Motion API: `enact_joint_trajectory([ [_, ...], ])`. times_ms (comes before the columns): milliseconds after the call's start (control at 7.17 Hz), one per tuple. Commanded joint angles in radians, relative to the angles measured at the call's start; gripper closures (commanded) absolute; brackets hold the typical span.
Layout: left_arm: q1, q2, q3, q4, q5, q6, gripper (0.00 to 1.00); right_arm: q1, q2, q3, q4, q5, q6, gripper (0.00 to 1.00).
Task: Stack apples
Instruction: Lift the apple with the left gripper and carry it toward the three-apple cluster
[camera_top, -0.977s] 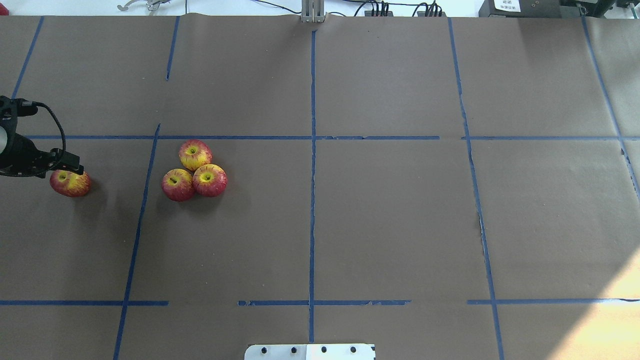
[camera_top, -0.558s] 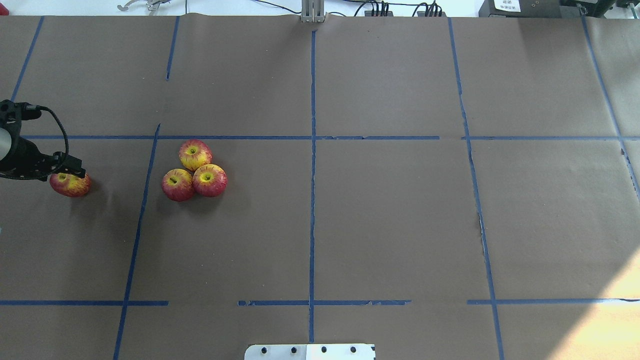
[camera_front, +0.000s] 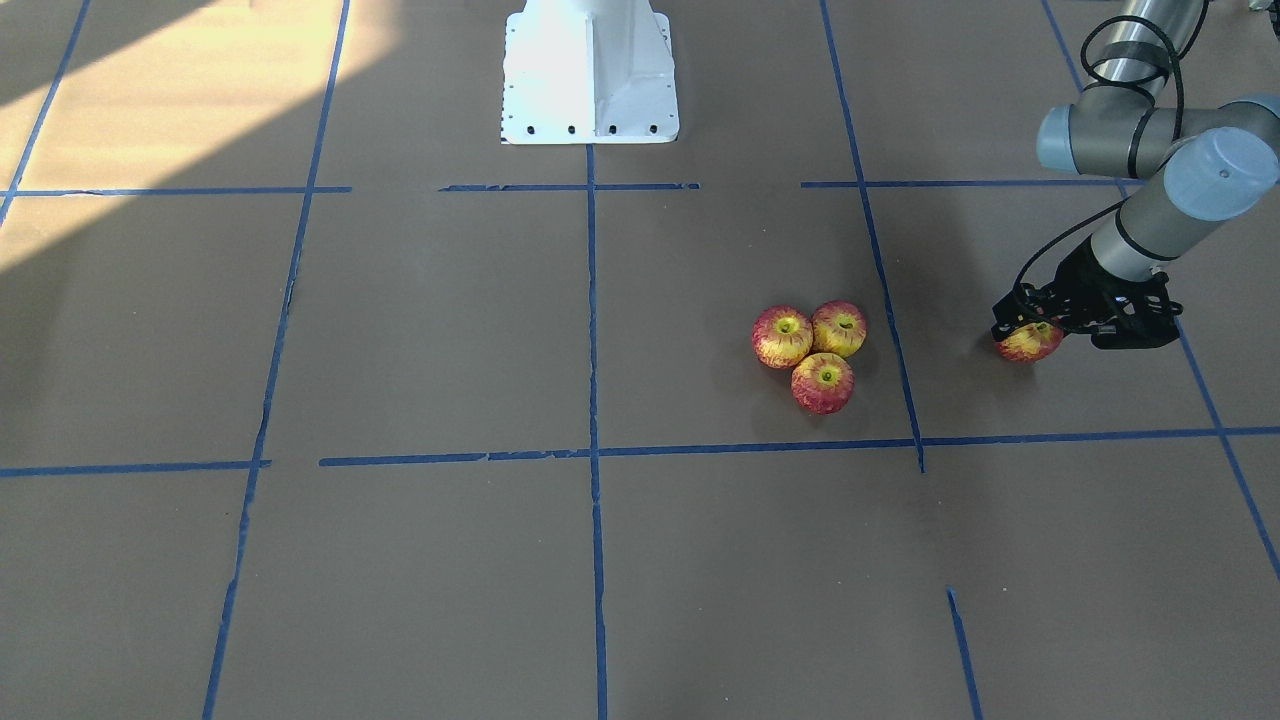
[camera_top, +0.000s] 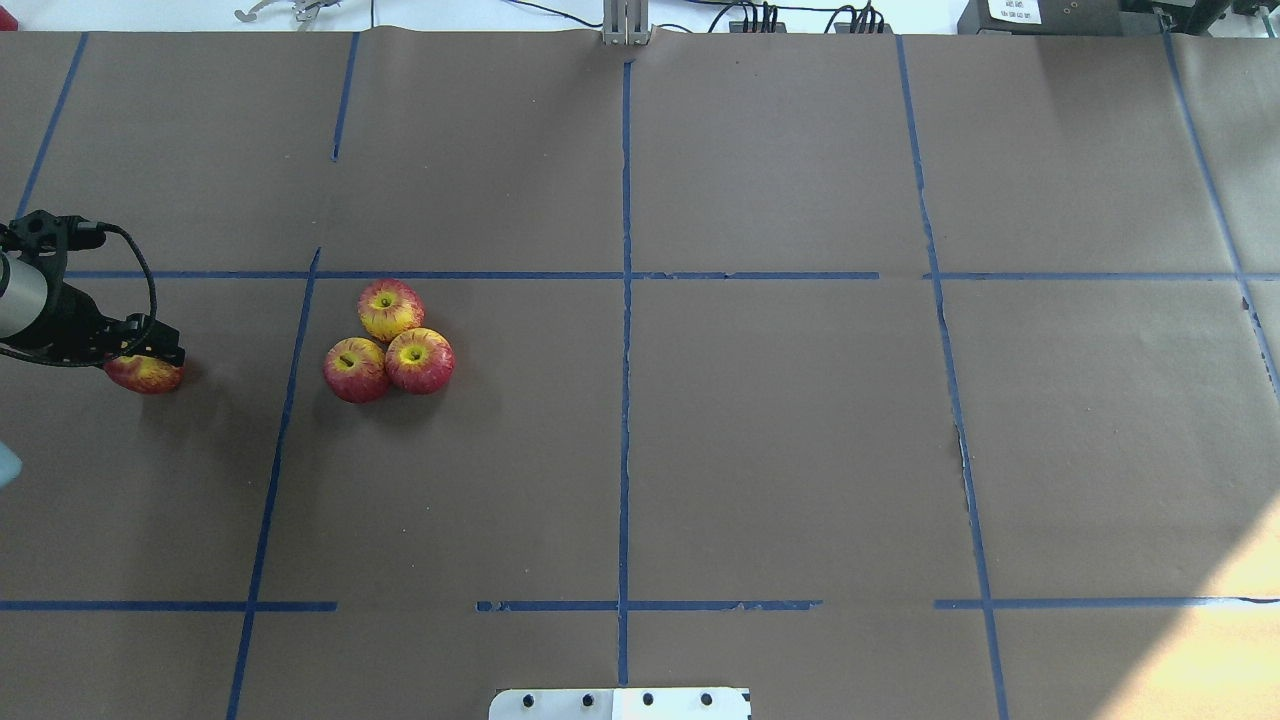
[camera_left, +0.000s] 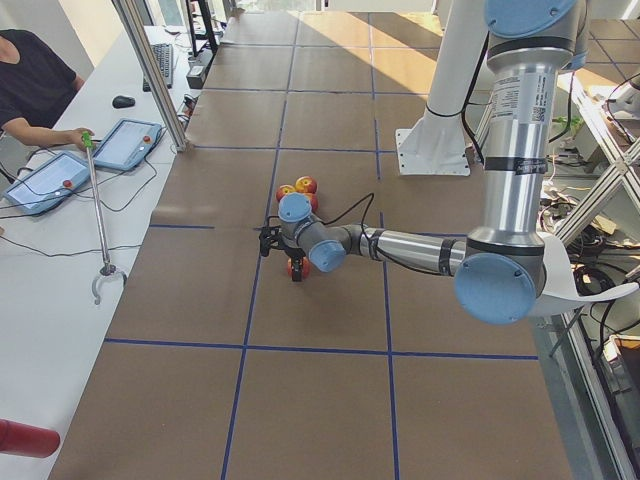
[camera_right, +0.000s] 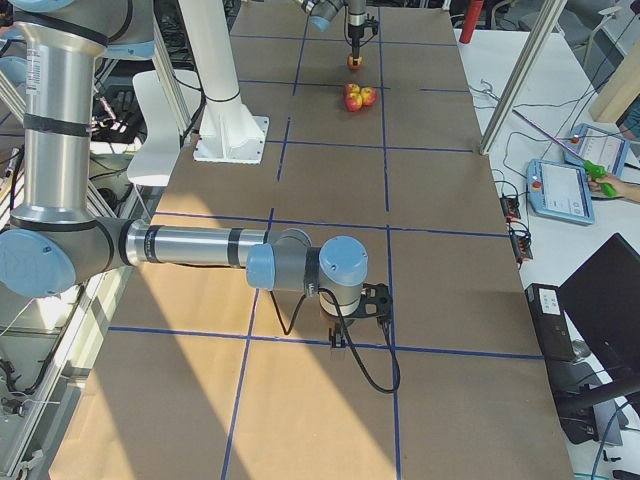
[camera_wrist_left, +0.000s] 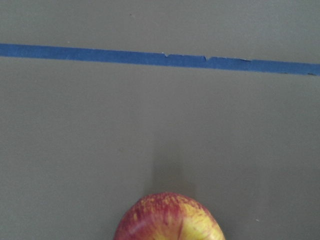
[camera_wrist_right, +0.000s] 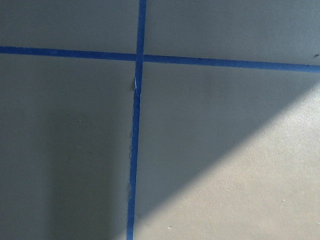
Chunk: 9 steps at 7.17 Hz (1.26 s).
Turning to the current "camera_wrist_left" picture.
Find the lone red yellow apple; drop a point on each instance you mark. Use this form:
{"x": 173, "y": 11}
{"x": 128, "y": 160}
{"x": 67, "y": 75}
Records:
{"x": 168, "y": 216}

